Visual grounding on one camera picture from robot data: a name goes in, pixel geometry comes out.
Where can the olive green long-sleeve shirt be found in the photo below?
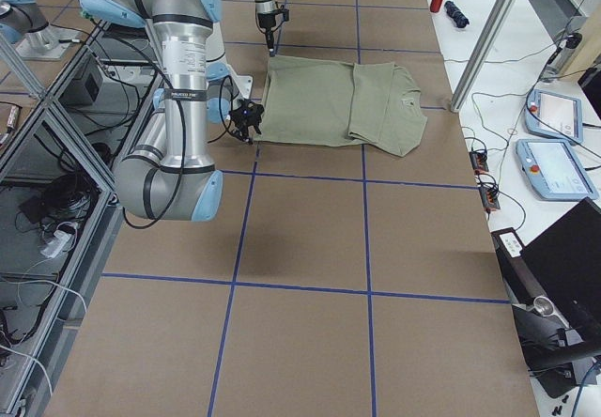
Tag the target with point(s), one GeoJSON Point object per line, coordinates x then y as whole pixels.
{"type": "Point", "coordinates": [337, 104]}

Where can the aluminium frame post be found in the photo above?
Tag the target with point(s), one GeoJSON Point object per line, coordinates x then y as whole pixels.
{"type": "Point", "coordinates": [492, 28]}

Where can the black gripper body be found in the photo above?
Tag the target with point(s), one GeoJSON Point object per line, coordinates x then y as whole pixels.
{"type": "Point", "coordinates": [267, 22]}
{"type": "Point", "coordinates": [251, 118]}

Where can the near orange connector box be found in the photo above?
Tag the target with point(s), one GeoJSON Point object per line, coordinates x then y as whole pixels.
{"type": "Point", "coordinates": [489, 194]}

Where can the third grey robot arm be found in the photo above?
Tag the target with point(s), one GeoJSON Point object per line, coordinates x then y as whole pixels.
{"type": "Point", "coordinates": [24, 25]}

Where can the near blue teach pendant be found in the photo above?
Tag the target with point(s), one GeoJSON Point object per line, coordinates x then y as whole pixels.
{"type": "Point", "coordinates": [554, 171]}

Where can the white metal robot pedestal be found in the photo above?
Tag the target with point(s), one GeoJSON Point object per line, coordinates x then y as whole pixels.
{"type": "Point", "coordinates": [215, 52]}

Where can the black laptop computer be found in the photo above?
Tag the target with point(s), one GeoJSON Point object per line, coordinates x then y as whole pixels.
{"type": "Point", "coordinates": [562, 263]}

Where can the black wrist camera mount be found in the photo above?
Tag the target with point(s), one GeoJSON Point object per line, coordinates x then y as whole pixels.
{"type": "Point", "coordinates": [283, 11]}

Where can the orange connector box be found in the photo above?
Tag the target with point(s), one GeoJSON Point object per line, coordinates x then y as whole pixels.
{"type": "Point", "coordinates": [478, 160]}
{"type": "Point", "coordinates": [489, 194]}

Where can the aluminium frame rail structure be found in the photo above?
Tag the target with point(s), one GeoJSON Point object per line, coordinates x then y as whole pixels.
{"type": "Point", "coordinates": [52, 177]}

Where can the dark blue folded cloth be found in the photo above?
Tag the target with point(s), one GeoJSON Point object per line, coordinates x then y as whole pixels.
{"type": "Point", "coordinates": [456, 15]}

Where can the white power strip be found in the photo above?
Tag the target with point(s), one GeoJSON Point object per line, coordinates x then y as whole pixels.
{"type": "Point", "coordinates": [57, 243]}

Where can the far blue teach pendant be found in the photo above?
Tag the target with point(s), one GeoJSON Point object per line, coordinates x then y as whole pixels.
{"type": "Point", "coordinates": [551, 115]}

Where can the far orange connector box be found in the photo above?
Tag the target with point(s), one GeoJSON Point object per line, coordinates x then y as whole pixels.
{"type": "Point", "coordinates": [478, 160]}

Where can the blue teach pendant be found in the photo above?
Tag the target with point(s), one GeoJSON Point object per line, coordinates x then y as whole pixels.
{"type": "Point", "coordinates": [551, 115]}
{"type": "Point", "coordinates": [554, 171]}

